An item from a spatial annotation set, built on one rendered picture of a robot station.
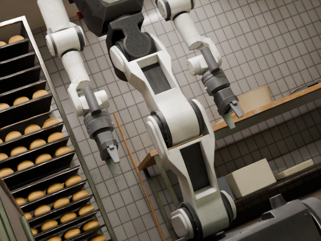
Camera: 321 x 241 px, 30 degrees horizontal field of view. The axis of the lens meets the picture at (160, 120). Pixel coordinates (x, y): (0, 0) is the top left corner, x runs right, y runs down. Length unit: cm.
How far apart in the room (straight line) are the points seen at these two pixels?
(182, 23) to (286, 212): 81
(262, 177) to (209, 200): 341
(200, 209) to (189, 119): 31
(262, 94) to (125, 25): 371
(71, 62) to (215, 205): 71
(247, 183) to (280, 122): 119
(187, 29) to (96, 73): 391
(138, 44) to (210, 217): 67
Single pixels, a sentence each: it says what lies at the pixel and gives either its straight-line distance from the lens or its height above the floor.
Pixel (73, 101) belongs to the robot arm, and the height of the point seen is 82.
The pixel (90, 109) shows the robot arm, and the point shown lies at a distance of 204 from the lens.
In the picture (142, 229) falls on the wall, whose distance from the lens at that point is 589.
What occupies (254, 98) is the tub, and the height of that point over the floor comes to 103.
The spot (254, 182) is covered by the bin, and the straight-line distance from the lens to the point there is 545.
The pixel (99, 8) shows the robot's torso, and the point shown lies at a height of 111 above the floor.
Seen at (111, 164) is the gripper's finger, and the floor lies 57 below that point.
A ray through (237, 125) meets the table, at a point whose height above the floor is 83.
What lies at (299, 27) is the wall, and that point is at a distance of 684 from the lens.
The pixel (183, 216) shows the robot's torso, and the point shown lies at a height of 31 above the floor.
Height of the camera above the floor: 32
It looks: 9 degrees up
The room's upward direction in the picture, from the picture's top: 24 degrees counter-clockwise
